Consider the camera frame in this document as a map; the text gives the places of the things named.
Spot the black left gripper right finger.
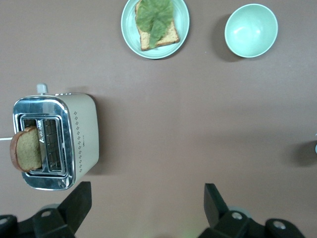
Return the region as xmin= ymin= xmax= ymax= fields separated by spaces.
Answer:
xmin=198 ymin=183 xmax=305 ymax=238

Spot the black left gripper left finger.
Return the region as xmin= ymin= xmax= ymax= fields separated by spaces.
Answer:
xmin=0 ymin=181 xmax=93 ymax=238

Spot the beige and chrome toaster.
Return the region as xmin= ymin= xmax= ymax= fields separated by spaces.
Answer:
xmin=12 ymin=83 xmax=100 ymax=191

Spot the brown bread slice with crust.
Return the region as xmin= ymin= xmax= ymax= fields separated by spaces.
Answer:
xmin=9 ymin=125 xmax=43 ymax=173

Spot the square toast slice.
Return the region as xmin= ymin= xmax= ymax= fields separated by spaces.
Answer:
xmin=135 ymin=0 xmax=181 ymax=52

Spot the pale green bowl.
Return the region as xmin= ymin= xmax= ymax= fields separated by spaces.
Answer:
xmin=224 ymin=3 xmax=278 ymax=59

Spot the pale green plate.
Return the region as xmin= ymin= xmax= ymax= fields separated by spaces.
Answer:
xmin=120 ymin=0 xmax=190 ymax=60

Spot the green lettuce leaf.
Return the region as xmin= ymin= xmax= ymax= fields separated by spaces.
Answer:
xmin=136 ymin=0 xmax=175 ymax=49

